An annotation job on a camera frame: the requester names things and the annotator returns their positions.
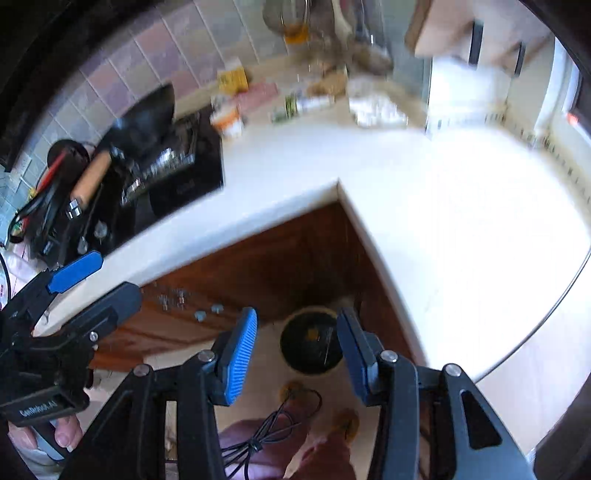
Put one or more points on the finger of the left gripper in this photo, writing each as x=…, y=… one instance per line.
x=101, y=318
x=39, y=293

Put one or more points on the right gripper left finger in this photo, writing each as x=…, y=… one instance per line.
x=232, y=353

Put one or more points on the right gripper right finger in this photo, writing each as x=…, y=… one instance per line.
x=361, y=350

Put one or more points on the beige loofah sponge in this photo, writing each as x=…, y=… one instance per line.
x=334, y=85

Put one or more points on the blue ribbed trash bin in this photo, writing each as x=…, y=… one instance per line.
x=309, y=341

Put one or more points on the person's left hand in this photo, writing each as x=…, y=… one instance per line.
x=67, y=435

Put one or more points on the yellow slipper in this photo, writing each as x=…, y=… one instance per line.
x=346, y=425
x=294, y=393

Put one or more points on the black gas stove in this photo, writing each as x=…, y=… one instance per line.
x=185, y=166

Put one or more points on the wooden cabinet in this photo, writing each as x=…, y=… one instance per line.
x=317, y=259

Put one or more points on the crumpled white paper towel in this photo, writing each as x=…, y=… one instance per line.
x=372, y=107

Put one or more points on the yellow white snack packet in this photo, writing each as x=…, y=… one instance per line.
x=232, y=78

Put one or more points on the pink red carton box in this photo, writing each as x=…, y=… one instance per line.
x=257, y=95

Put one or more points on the clear plastic bottle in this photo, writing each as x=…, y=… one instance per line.
x=297, y=105

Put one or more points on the metal mesh strainer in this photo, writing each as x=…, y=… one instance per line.
x=289, y=19

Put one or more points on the black wok wooden handle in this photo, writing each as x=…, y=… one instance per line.
x=129, y=137

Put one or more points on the wooden wall shelf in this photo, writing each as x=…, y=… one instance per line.
x=503, y=34

